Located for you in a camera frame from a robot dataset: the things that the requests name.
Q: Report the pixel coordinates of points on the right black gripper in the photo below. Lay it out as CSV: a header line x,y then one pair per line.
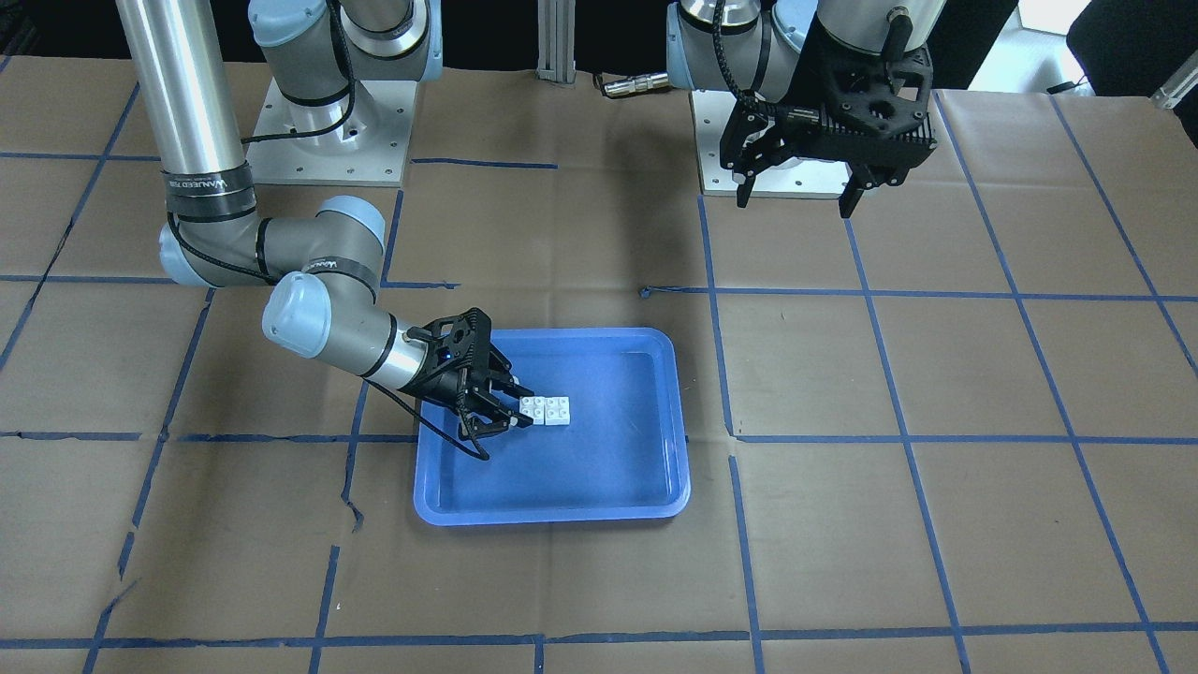
x,y
445,376

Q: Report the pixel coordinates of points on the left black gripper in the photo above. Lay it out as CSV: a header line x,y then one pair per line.
x,y
816,77

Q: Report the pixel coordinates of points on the white block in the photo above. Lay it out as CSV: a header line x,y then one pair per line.
x,y
535,408
557,411

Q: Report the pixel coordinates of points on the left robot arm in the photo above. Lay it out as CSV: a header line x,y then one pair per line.
x,y
764,44

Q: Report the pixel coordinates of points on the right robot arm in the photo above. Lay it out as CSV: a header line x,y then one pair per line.
x,y
331,64

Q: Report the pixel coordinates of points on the blue plastic tray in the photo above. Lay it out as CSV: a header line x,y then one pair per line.
x,y
621,455

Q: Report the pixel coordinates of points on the aluminium frame post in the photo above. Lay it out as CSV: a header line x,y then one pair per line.
x,y
555,42

